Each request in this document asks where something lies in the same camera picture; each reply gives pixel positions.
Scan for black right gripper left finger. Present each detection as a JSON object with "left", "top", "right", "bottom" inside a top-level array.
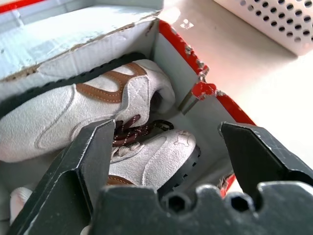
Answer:
[{"left": 7, "top": 118, "right": 116, "bottom": 235}]

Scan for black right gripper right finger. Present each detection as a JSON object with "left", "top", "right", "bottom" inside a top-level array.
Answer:
[{"left": 217, "top": 121, "right": 313, "bottom": 198}]

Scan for red cardboard shoebox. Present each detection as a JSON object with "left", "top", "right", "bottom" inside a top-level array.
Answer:
[{"left": 0, "top": 0, "right": 257, "bottom": 235}]

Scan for beige suede shoe brown stripes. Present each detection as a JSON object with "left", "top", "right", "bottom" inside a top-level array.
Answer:
[
  {"left": 107, "top": 119, "right": 201, "bottom": 195},
  {"left": 0, "top": 51, "right": 176, "bottom": 163}
]

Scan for white perforated basket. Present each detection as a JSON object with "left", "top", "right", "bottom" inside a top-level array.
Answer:
[{"left": 212, "top": 0, "right": 313, "bottom": 56}]

